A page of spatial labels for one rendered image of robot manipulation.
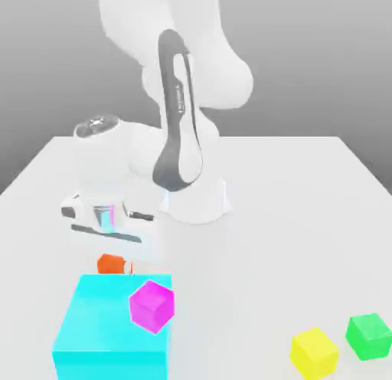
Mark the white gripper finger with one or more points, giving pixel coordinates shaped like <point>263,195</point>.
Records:
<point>127,266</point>

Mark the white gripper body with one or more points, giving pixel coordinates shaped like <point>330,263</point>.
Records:
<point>147,233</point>

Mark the small orange cube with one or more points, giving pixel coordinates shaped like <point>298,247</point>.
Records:
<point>110,264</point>

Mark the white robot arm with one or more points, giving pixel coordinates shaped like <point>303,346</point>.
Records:
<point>211,67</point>

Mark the small magenta cube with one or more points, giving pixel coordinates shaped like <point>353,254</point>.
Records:
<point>150,308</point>

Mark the small yellow cube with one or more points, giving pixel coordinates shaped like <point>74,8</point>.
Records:
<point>314,354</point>

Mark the small green cube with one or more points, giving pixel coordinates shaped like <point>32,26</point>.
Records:
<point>369,337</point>

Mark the large cyan box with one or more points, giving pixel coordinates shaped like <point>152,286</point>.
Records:
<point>98,331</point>

